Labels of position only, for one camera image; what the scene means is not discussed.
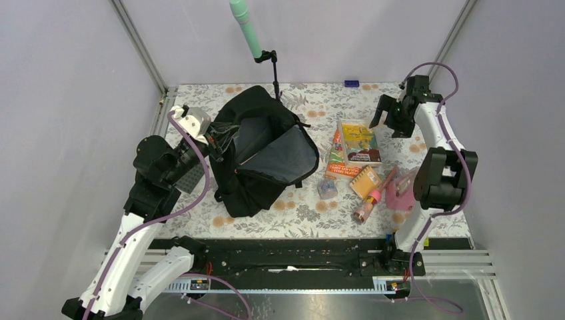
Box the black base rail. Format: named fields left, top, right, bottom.
left=145, top=238, right=473, bottom=283

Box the black student backpack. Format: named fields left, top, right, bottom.
left=209, top=85, right=320, bottom=218

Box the green microphone on tripod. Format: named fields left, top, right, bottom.
left=229, top=0, right=283, bottom=101

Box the pink pencil case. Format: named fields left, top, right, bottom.
left=385, top=167, right=420, bottom=211

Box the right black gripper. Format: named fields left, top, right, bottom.
left=368, top=94, right=414, bottom=139

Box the clear box of clips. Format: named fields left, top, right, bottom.
left=317, top=178, right=338, bottom=200

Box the grey building baseplate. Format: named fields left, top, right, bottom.
left=175, top=164, right=205, bottom=194

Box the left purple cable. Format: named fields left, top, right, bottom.
left=81, top=110, right=212, bottom=320

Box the yellow illustrated book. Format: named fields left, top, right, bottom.
left=337, top=119, right=382, bottom=167

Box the yellow spiral notepad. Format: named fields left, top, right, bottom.
left=350, top=165, right=382, bottom=198

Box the small blue block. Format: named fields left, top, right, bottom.
left=344, top=80, right=360, bottom=88

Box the orange illustrated book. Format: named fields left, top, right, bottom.
left=324, top=129, right=362, bottom=180

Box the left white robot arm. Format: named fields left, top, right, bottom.
left=61, top=122, right=239, bottom=319

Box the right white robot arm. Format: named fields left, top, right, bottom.
left=369, top=75, right=478, bottom=275

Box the orange pencil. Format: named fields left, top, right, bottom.
left=379, top=166, right=398, bottom=192

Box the floral table mat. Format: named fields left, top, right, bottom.
left=157, top=83, right=471, bottom=239

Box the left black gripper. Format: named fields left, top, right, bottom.
left=165, top=121, right=241, bottom=185

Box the pink glitter bottle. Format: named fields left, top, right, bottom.
left=352, top=189, right=382, bottom=224

